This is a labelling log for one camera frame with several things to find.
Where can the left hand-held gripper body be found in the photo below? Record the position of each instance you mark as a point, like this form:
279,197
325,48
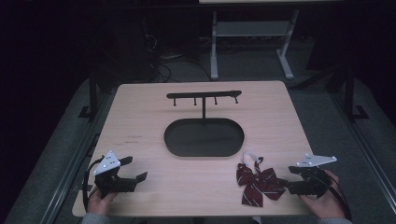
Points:
113,184

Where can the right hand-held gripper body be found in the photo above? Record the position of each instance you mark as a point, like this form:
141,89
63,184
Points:
313,185

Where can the maroon striped bow tie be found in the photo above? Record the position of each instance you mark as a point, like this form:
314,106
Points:
258,183

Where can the person's left hand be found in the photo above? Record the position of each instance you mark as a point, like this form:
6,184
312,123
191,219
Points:
98,203

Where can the person's right hand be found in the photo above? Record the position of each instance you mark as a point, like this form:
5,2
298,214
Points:
328,205

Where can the black hanger stand with tray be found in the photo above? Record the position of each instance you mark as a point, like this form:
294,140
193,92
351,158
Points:
204,138

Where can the grey metal floor rail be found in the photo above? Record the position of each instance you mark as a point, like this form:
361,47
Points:
367,155
70,168

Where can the black metal stand post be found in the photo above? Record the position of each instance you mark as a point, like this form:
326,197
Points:
349,93
93,93

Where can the white metal table frame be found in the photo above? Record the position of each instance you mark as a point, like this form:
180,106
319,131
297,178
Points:
249,28

